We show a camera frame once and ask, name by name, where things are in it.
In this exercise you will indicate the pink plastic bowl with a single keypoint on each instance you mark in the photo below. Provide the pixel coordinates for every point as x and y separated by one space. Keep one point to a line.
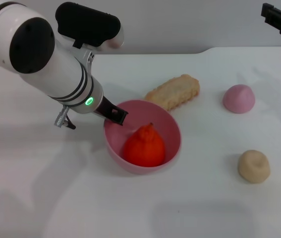
165 138

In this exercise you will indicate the long golden bread loaf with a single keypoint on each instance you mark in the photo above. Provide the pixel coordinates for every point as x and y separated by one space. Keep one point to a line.
177 93

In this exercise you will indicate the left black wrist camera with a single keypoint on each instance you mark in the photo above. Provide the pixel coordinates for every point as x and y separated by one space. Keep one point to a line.
90 24

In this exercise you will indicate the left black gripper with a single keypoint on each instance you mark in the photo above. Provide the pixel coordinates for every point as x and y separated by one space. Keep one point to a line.
104 106

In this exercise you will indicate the orange toy fruit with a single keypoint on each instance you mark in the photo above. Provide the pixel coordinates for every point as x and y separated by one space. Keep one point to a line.
145 148

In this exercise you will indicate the pink round bun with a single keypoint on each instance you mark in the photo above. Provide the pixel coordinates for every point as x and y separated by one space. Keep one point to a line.
239 99

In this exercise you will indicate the beige round bun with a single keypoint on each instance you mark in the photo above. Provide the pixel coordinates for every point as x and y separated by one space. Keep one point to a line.
254 166

